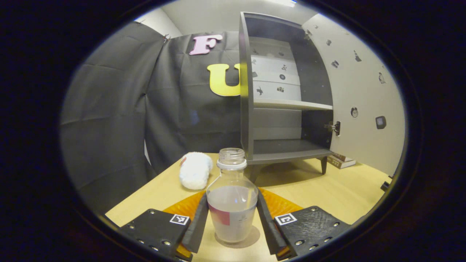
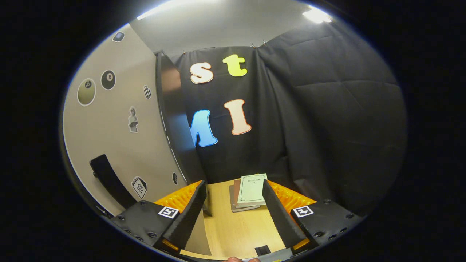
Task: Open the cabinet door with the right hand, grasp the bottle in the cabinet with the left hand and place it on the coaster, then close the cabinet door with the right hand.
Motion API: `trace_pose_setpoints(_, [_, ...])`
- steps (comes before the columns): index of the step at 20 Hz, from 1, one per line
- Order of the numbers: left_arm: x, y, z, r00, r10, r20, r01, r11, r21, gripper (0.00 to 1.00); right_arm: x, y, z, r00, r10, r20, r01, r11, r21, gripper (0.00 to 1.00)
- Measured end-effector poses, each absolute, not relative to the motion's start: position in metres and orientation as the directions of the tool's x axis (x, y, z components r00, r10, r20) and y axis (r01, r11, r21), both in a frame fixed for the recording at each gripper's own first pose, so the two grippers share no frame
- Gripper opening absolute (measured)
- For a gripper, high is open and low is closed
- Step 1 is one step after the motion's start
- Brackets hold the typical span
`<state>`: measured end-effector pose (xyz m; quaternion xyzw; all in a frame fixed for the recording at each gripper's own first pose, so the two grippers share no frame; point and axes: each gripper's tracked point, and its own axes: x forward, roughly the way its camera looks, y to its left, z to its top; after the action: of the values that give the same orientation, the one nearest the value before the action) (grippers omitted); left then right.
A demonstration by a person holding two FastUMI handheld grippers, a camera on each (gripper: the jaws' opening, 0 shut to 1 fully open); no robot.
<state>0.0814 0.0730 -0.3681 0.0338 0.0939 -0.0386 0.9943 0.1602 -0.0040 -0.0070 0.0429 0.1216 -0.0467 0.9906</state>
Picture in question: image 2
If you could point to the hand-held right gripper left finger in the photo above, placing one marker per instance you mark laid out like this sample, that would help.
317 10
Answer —
189 218

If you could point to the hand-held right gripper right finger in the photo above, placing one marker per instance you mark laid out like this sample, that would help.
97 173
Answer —
278 218

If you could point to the narrow ceiling light panel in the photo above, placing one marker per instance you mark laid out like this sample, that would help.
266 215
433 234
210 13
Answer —
316 15

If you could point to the light green book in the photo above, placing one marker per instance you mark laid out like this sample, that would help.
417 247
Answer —
252 189

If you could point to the long ceiling light panel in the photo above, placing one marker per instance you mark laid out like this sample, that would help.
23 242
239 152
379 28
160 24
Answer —
171 7

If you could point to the grey book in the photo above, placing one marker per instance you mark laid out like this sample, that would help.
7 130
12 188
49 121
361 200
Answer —
231 200

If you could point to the brown book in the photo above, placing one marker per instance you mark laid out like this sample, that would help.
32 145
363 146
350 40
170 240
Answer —
236 193

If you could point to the black backdrop cloth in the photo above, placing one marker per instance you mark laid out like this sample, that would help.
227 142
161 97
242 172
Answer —
327 127

